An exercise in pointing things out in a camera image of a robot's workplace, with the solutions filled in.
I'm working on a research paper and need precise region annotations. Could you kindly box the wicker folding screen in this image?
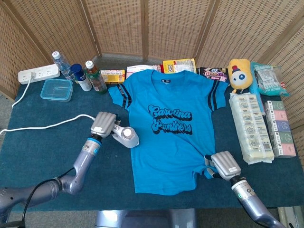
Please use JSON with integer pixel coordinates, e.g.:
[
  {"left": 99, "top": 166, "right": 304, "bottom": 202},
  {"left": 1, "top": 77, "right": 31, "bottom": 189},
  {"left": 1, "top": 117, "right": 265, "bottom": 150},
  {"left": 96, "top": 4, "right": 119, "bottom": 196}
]
[{"left": 0, "top": 0, "right": 304, "bottom": 167}]

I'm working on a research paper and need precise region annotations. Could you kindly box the long cream tissue pack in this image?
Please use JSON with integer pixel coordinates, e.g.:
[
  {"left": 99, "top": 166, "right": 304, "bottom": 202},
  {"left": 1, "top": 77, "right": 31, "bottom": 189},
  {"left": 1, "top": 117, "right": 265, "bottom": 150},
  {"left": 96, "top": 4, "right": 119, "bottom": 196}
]
[{"left": 228, "top": 93, "right": 275, "bottom": 165}]

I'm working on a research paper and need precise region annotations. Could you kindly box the teal printed plastic pack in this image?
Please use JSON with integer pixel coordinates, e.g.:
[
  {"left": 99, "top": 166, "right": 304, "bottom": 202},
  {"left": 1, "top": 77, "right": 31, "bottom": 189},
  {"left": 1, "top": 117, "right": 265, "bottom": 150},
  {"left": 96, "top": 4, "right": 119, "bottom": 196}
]
[{"left": 251, "top": 61, "right": 290, "bottom": 97}]

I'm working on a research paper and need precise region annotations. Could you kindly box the dark blue carpeted table surface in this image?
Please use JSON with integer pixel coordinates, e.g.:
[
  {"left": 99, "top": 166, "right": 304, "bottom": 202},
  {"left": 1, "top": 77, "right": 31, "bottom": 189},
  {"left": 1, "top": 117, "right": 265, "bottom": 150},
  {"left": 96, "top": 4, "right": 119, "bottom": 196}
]
[{"left": 0, "top": 78, "right": 304, "bottom": 212}]

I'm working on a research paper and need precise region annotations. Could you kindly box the yellow plush toy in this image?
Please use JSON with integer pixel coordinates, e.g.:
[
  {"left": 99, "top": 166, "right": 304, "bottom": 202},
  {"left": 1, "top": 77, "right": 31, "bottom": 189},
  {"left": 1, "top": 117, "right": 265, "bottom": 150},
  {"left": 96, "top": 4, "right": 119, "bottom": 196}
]
[{"left": 227, "top": 58, "right": 252, "bottom": 94}]

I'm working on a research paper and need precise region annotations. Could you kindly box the green label tea bottle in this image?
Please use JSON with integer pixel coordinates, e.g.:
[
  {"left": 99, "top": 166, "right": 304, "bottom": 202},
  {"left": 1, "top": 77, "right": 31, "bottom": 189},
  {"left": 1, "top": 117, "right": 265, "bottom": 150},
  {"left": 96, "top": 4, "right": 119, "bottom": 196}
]
[{"left": 85, "top": 60, "right": 108, "bottom": 95}]

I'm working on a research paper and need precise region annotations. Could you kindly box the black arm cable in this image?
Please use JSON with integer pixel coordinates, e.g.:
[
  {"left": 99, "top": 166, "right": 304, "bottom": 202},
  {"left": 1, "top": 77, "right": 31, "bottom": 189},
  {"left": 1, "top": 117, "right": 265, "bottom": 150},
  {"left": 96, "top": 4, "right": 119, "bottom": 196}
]
[{"left": 22, "top": 167, "right": 76, "bottom": 228}]

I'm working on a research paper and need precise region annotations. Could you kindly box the white bottle with blue cap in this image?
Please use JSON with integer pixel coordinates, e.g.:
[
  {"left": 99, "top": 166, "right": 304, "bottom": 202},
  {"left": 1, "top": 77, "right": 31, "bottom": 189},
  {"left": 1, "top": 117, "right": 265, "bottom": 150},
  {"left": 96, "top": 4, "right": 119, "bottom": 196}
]
[{"left": 70, "top": 63, "right": 93, "bottom": 92}]

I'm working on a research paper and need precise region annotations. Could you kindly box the clear water bottle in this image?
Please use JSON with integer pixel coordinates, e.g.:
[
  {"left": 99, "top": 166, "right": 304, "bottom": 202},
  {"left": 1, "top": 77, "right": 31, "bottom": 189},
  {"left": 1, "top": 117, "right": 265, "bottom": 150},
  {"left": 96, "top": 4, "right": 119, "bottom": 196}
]
[{"left": 52, "top": 51, "right": 76, "bottom": 81}]

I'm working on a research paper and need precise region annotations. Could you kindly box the white handheld steam iron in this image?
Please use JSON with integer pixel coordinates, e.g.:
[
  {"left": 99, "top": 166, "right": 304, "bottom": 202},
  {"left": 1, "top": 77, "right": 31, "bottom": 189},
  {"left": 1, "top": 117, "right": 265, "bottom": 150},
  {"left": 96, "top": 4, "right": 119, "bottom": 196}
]
[{"left": 110, "top": 121, "right": 140, "bottom": 149}]

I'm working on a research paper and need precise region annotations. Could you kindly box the black pink snack packet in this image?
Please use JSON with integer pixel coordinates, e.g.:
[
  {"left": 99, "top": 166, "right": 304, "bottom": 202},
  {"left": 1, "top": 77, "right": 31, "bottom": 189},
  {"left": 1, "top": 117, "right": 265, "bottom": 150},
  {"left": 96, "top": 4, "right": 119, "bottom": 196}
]
[{"left": 199, "top": 66, "right": 229, "bottom": 83}]

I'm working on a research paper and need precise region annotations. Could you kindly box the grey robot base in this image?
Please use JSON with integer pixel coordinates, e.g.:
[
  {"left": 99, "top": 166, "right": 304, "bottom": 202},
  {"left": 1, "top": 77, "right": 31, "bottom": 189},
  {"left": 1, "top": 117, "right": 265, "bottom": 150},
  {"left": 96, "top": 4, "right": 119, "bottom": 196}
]
[{"left": 95, "top": 208, "right": 198, "bottom": 228}]

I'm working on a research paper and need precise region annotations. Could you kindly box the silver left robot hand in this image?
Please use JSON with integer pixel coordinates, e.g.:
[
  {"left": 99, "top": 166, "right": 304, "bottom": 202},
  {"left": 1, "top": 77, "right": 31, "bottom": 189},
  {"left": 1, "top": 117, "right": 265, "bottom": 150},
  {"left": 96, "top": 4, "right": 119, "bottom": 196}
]
[{"left": 90, "top": 111, "right": 122, "bottom": 140}]

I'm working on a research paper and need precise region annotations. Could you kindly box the clear container with blue lid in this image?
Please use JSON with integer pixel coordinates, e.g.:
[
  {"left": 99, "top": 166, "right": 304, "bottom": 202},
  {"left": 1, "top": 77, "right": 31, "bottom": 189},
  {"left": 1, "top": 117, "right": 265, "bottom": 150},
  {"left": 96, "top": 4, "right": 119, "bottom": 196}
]
[{"left": 39, "top": 78, "right": 74, "bottom": 102}]

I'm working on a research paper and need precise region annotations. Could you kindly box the small yellow box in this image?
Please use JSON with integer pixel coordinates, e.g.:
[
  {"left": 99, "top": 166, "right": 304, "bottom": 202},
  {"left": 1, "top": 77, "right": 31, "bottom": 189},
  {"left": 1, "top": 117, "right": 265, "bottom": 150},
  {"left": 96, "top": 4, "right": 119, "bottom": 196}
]
[{"left": 100, "top": 69, "right": 126, "bottom": 84}]

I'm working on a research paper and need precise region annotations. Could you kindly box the blue Carolina Panthers t-shirt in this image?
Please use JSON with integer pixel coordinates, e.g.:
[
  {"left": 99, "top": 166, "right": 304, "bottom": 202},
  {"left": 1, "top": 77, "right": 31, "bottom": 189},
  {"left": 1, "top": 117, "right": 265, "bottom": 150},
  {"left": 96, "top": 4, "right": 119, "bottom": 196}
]
[{"left": 108, "top": 69, "right": 229, "bottom": 197}]

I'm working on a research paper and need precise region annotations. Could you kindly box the pastel tissue box pack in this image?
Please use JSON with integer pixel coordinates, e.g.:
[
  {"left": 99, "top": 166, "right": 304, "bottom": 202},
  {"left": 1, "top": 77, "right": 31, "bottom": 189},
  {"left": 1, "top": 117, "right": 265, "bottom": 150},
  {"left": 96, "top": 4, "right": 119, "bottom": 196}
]
[{"left": 264, "top": 100, "right": 297, "bottom": 158}]

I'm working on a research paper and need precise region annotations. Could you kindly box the white power strip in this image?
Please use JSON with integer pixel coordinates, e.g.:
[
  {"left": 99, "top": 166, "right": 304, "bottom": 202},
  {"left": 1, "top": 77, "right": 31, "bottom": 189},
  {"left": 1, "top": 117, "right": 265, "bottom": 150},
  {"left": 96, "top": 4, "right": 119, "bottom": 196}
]
[{"left": 18, "top": 64, "right": 61, "bottom": 85}]

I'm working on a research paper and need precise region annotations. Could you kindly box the white pink packet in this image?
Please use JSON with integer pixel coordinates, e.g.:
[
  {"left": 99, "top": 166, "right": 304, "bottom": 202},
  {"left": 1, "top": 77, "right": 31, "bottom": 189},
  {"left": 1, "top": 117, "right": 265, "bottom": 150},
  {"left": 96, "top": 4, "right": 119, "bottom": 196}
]
[{"left": 126, "top": 64, "right": 162, "bottom": 79}]

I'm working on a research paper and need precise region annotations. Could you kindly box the yellow snack bag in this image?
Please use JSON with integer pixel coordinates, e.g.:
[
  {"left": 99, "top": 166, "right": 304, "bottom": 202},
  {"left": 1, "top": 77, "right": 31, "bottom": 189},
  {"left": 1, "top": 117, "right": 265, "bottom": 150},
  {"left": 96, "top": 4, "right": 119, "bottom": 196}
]
[{"left": 162, "top": 58, "right": 197, "bottom": 74}]

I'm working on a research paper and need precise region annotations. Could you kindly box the white power cord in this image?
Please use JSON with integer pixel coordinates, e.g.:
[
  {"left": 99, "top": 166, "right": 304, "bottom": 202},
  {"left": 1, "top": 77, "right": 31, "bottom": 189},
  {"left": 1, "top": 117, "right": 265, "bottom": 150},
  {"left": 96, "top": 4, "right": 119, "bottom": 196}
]
[{"left": 0, "top": 71, "right": 97, "bottom": 135}]

